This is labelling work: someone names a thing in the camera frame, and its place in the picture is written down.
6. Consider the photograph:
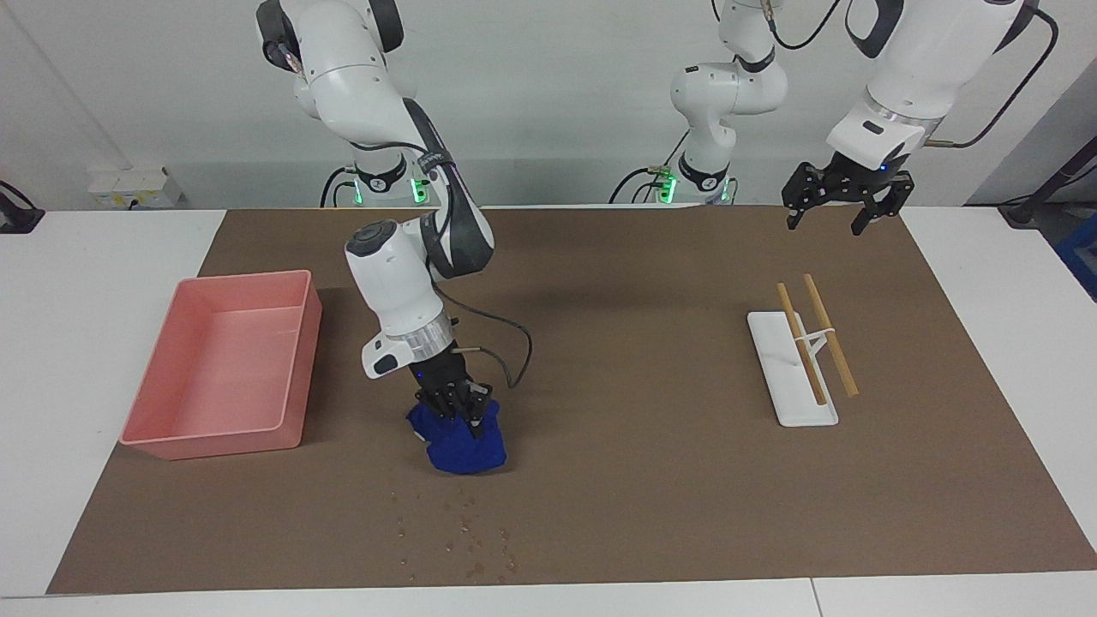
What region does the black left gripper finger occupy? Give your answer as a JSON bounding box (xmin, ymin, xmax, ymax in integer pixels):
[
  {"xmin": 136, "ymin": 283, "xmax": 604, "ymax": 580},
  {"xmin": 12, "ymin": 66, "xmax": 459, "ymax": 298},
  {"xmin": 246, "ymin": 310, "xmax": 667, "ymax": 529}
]
[
  {"xmin": 850, "ymin": 171, "xmax": 915, "ymax": 237},
  {"xmin": 782, "ymin": 163, "xmax": 825, "ymax": 231}
]

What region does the black left base cable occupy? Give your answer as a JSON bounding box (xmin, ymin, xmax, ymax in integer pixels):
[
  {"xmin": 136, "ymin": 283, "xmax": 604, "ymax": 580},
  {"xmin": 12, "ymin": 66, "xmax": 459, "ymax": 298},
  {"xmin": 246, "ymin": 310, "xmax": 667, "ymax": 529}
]
[{"xmin": 608, "ymin": 129, "xmax": 691, "ymax": 205}]

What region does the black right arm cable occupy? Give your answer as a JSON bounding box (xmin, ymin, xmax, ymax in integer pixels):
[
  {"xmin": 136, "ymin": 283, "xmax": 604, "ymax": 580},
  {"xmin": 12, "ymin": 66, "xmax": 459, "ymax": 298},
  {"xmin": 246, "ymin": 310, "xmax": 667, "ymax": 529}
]
[{"xmin": 433, "ymin": 283, "xmax": 534, "ymax": 391}]

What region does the black stand leg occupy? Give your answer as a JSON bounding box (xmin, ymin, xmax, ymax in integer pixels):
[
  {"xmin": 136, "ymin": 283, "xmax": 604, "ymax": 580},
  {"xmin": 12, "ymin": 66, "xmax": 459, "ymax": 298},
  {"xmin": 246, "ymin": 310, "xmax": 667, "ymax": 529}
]
[{"xmin": 998, "ymin": 133, "xmax": 1097, "ymax": 228}]

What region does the pink plastic bin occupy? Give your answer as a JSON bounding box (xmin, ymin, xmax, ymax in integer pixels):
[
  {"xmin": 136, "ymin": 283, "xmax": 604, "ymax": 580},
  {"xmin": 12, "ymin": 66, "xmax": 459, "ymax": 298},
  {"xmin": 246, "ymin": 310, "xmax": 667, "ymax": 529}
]
[{"xmin": 118, "ymin": 270, "xmax": 324, "ymax": 461}]

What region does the black right base cable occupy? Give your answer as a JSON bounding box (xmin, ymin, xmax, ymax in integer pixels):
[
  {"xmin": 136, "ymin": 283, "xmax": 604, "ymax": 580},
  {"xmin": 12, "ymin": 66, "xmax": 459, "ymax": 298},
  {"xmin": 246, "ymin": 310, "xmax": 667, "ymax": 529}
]
[{"xmin": 320, "ymin": 165, "xmax": 359, "ymax": 208}]

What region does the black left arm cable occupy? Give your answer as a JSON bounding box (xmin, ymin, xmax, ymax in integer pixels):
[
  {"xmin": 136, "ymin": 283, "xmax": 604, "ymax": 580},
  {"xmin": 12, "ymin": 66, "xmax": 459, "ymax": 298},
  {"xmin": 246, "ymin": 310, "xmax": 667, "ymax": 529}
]
[{"xmin": 767, "ymin": 0, "xmax": 1061, "ymax": 149}]

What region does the brown table mat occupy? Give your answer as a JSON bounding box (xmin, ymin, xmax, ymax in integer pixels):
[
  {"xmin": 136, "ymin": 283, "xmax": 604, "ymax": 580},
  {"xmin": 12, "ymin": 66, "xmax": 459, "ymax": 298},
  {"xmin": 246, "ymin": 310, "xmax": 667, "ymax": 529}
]
[{"xmin": 47, "ymin": 206, "xmax": 1097, "ymax": 595}]

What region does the black base cable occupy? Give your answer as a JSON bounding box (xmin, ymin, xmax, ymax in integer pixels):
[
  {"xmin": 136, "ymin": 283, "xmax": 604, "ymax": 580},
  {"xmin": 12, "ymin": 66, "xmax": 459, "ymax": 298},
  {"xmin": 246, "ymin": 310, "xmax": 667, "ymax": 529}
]
[
  {"xmin": 608, "ymin": 129, "xmax": 691, "ymax": 205},
  {"xmin": 320, "ymin": 165, "xmax": 359, "ymax": 208}
]

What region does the wooden rack rod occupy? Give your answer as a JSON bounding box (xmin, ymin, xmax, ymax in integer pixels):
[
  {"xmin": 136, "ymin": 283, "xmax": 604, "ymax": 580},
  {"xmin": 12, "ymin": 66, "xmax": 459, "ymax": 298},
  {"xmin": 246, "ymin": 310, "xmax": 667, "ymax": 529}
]
[
  {"xmin": 776, "ymin": 283, "xmax": 829, "ymax": 406},
  {"xmin": 802, "ymin": 274, "xmax": 860, "ymax": 398}
]

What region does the white wall socket box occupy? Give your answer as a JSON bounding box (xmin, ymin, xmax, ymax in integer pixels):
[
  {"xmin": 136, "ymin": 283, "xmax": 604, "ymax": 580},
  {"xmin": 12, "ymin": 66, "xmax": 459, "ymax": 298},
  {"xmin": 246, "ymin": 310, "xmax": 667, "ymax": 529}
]
[{"xmin": 88, "ymin": 167, "xmax": 183, "ymax": 209}]

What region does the white towel rack base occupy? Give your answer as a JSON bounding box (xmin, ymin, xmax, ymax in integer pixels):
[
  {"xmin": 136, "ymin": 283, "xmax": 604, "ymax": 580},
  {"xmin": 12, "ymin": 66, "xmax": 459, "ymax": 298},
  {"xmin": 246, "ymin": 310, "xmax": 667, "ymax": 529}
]
[{"xmin": 747, "ymin": 310, "xmax": 840, "ymax": 428}]

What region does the dark blue towel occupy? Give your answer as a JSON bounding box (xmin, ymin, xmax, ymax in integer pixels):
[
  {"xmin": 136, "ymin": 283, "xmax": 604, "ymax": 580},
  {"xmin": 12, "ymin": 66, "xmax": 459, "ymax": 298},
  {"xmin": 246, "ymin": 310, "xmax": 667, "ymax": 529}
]
[{"xmin": 405, "ymin": 398, "xmax": 508, "ymax": 475}]

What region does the blue crate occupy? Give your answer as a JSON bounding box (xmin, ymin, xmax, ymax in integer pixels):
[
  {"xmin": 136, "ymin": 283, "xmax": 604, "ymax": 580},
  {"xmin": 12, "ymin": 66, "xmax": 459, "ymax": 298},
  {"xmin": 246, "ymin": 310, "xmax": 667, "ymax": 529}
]
[{"xmin": 1054, "ymin": 214, "xmax": 1097, "ymax": 301}]

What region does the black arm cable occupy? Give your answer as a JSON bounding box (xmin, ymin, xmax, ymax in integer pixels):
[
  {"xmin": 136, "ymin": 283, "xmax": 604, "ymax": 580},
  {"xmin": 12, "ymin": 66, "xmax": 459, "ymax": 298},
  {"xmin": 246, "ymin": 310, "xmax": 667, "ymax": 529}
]
[
  {"xmin": 767, "ymin": 0, "xmax": 1061, "ymax": 149},
  {"xmin": 433, "ymin": 283, "xmax": 534, "ymax": 391}
]

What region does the black table clamp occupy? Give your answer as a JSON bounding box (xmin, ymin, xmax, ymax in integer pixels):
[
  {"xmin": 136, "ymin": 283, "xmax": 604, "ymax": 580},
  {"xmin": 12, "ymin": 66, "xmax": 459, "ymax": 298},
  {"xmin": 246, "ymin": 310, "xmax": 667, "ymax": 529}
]
[{"xmin": 0, "ymin": 180, "xmax": 45, "ymax": 234}]

